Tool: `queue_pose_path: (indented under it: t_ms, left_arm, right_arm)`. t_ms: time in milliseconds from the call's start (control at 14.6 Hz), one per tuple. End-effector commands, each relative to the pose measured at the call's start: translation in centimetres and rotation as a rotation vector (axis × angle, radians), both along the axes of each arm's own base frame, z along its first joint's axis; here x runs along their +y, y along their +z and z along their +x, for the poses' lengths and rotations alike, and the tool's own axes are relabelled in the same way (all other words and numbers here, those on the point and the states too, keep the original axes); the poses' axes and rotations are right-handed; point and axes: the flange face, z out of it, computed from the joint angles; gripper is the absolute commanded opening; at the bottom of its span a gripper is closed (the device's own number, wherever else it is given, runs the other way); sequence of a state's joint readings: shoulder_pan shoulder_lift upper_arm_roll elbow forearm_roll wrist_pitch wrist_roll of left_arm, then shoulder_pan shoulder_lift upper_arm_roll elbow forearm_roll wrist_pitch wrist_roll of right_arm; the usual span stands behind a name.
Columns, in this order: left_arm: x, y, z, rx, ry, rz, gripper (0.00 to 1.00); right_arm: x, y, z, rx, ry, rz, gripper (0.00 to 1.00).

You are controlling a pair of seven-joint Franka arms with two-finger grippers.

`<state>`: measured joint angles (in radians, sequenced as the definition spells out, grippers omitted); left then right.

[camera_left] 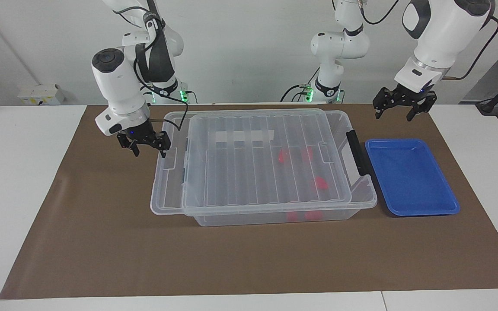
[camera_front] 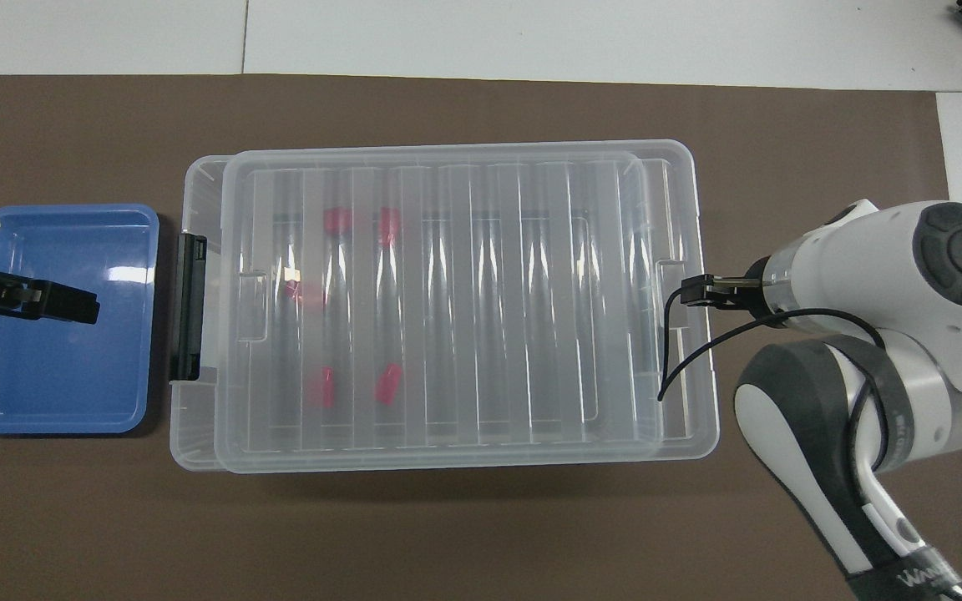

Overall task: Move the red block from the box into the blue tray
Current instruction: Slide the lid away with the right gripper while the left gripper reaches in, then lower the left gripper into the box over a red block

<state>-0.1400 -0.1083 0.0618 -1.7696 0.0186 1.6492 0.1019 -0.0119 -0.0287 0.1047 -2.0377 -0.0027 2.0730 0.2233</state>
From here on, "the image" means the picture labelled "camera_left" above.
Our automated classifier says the black box handle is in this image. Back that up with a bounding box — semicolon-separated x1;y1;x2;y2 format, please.
345;130;373;177

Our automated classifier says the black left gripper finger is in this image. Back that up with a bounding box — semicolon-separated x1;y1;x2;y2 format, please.
372;87;400;119
405;90;438;121

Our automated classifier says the black base cable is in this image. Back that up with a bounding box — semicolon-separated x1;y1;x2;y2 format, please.
280;67;321;103

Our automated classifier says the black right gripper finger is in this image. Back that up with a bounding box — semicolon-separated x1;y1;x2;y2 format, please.
147;131;172;159
117;133;141;157

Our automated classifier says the clear ribbed plastic lid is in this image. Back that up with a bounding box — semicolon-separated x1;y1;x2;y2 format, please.
150;108;353;216

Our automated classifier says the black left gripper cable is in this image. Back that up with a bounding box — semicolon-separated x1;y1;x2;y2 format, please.
359;0;498;81

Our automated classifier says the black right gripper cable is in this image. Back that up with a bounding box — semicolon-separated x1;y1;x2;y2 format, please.
133;17;189;132

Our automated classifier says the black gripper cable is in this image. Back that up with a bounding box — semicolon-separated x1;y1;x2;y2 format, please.
359;0;498;81
133;17;189;132

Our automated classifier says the brown table mat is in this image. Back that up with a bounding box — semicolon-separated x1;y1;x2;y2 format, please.
0;104;498;300

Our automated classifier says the white box with yellow label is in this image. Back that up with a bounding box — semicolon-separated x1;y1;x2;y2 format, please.
17;83;66;105

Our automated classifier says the blue plastic tray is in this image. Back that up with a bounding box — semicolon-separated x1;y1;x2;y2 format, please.
364;138;461;217

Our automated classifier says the clear plastic storage box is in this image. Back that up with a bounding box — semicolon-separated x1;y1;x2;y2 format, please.
186;110;378;228

